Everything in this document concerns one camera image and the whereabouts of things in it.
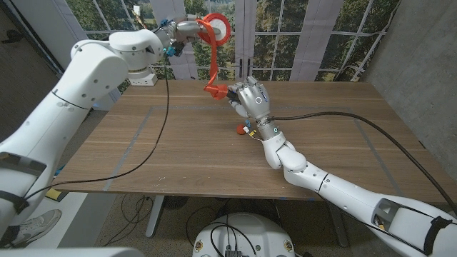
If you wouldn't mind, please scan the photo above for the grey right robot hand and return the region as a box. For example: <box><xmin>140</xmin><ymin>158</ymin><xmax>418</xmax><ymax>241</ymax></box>
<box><xmin>228</xmin><ymin>75</ymin><xmax>283</xmax><ymax>142</ymax></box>

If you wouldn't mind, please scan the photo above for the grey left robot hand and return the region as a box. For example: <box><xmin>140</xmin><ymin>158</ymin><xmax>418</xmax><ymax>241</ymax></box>
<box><xmin>156</xmin><ymin>14</ymin><xmax>222</xmax><ymax>51</ymax></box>

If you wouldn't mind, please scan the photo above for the orange satin ribbon roll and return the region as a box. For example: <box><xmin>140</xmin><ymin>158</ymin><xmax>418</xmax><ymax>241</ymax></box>
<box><xmin>196</xmin><ymin>12</ymin><xmax>232</xmax><ymax>101</ymax></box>

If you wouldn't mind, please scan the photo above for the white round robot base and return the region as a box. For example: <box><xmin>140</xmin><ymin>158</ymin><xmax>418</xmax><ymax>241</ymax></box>
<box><xmin>191</xmin><ymin>212</ymin><xmax>296</xmax><ymax>257</ymax></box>

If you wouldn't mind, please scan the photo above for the white power strip box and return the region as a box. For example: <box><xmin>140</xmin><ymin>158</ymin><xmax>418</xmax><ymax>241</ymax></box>
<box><xmin>129</xmin><ymin>73</ymin><xmax>159</xmax><ymax>87</ymax></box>

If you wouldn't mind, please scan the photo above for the printed window forest backdrop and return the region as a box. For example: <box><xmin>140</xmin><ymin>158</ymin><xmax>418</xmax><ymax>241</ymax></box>
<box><xmin>65</xmin><ymin>0</ymin><xmax>401</xmax><ymax>94</ymax></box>

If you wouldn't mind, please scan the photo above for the black round floor object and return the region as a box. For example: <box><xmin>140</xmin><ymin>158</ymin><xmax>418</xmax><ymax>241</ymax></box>
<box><xmin>164</xmin><ymin>195</ymin><xmax>189</xmax><ymax>211</ymax></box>

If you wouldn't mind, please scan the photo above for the grey metal table leg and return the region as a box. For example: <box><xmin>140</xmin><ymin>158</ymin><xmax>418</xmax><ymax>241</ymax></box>
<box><xmin>326</xmin><ymin>205</ymin><xmax>350</xmax><ymax>248</ymax></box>
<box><xmin>145</xmin><ymin>195</ymin><xmax>166</xmax><ymax>239</ymax></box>

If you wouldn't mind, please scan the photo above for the dark wooden door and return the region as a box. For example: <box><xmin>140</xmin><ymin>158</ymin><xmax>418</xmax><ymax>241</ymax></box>
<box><xmin>0</xmin><ymin>6</ymin><xmax>91</xmax><ymax>179</ymax></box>

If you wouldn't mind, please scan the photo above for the yellow black foot pedal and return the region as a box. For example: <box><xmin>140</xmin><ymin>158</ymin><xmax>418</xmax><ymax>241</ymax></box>
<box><xmin>45</xmin><ymin>188</ymin><xmax>69</xmax><ymax>203</ymax></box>

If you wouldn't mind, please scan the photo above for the grey white sneaker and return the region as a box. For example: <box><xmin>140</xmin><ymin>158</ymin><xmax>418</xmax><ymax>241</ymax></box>
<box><xmin>0</xmin><ymin>208</ymin><xmax>62</xmax><ymax>249</ymax></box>

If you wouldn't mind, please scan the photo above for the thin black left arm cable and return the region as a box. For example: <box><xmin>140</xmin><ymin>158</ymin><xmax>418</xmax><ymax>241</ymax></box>
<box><xmin>23</xmin><ymin>51</ymin><xmax>171</xmax><ymax>201</ymax></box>

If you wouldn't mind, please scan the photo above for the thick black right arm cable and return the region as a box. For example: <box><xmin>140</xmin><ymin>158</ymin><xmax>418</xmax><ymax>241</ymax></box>
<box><xmin>267</xmin><ymin>111</ymin><xmax>457</xmax><ymax>215</ymax></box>

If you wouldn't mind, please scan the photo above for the black door handle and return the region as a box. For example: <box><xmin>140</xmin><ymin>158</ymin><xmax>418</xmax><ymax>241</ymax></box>
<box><xmin>1</xmin><ymin>29</ymin><xmax>24</xmax><ymax>44</ymax></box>

